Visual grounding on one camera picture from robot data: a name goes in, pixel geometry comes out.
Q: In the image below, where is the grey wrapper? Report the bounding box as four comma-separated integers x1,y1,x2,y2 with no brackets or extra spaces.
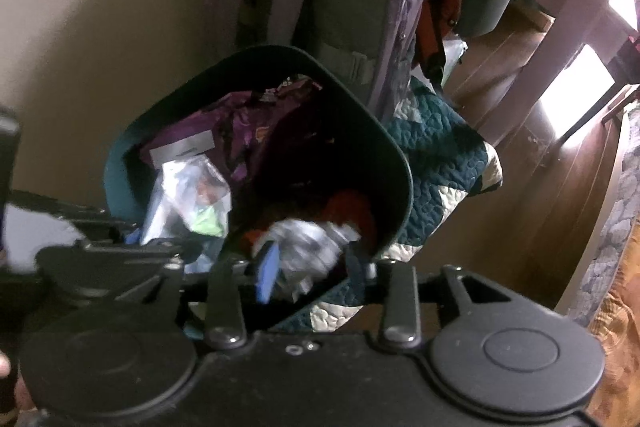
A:
255,219,363,303

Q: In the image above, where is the floral bed mattress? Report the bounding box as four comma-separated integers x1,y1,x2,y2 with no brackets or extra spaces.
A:
555,107,640,427

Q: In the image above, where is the purple chip bag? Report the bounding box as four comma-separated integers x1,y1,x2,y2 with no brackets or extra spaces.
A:
140,77,321,188

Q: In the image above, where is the dark green trash bin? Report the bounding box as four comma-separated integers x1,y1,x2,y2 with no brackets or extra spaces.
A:
102,46,413,328

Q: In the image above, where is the patchwork quilt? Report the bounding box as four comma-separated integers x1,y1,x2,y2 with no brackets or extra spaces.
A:
270,77,503,333

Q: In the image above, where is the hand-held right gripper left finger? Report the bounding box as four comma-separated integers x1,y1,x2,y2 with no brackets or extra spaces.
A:
115,241,279,351

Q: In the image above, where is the small bin under desk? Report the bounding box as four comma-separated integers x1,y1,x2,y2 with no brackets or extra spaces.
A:
457,0,513,38

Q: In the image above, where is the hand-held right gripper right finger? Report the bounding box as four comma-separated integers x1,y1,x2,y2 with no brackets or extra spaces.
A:
347,241,521,350

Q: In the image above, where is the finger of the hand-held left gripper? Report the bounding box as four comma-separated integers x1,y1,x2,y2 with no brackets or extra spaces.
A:
37,241,203,303
10,191,141,245

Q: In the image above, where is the clear plastic bag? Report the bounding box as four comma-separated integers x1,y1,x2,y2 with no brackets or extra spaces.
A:
142,154,233,258

